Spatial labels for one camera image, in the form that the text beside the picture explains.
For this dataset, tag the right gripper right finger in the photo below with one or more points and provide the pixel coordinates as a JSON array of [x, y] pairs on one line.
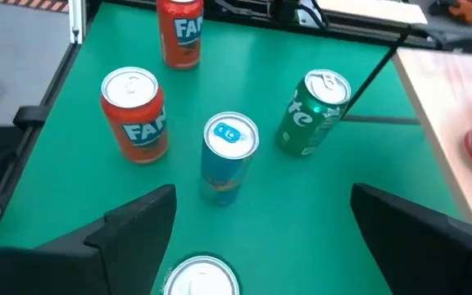
[[416, 254]]

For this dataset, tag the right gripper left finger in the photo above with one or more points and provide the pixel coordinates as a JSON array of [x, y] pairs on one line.
[[129, 254]]

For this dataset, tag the green Sprite can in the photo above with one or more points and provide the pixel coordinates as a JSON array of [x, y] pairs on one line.
[[201, 278], [305, 123]]

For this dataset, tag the blue Red Bull can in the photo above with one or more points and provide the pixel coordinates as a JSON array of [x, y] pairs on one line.
[[225, 172]]

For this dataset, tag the wooden shelf with black legs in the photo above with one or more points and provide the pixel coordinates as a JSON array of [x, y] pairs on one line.
[[445, 102]]

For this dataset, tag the orange shop vacuum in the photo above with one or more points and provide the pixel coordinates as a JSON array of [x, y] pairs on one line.
[[465, 10]]

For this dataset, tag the black frame clamp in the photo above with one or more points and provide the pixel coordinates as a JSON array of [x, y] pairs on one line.
[[29, 116]]

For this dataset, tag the silver aluminium post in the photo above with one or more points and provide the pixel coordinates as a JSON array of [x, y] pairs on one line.
[[76, 20]]

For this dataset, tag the silver metal bracket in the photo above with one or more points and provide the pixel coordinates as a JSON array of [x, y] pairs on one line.
[[305, 16]]

